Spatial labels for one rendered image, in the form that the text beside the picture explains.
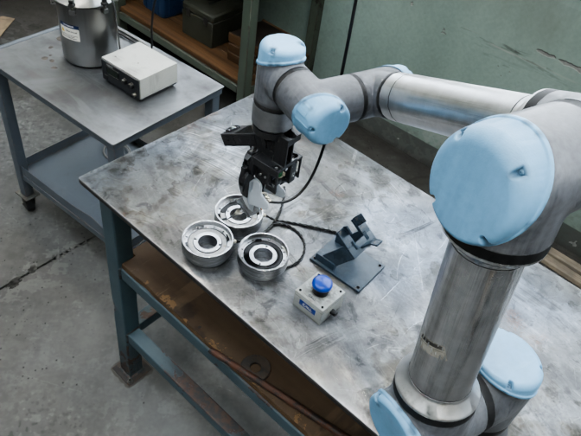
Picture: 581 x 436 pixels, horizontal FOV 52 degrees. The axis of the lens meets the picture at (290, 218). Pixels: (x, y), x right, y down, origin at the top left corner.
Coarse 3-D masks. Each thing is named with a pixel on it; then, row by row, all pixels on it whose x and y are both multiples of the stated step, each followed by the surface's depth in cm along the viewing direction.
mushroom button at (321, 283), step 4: (316, 276) 114; (320, 276) 114; (324, 276) 114; (312, 280) 114; (316, 280) 113; (320, 280) 113; (324, 280) 113; (328, 280) 113; (312, 284) 113; (316, 284) 113; (320, 284) 113; (324, 284) 113; (328, 284) 113; (332, 284) 113; (316, 288) 112; (320, 288) 112; (324, 288) 112; (328, 288) 112; (324, 292) 112
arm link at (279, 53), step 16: (272, 48) 91; (288, 48) 92; (304, 48) 93; (272, 64) 92; (288, 64) 92; (256, 80) 97; (272, 80) 92; (256, 96) 98; (272, 96) 93; (272, 112) 98
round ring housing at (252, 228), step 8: (224, 200) 131; (232, 200) 133; (216, 208) 129; (232, 208) 131; (216, 216) 127; (240, 216) 133; (224, 224) 126; (240, 224) 128; (256, 224) 127; (232, 232) 126; (240, 232) 126; (248, 232) 127
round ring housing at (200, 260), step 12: (192, 228) 125; (204, 228) 126; (216, 228) 126; (228, 228) 124; (204, 240) 125; (216, 240) 124; (192, 252) 119; (204, 252) 121; (228, 252) 121; (204, 264) 120; (216, 264) 120
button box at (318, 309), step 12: (312, 276) 118; (300, 288) 115; (312, 288) 115; (336, 288) 116; (300, 300) 115; (312, 300) 113; (324, 300) 114; (336, 300) 115; (312, 312) 114; (324, 312) 113; (336, 312) 115
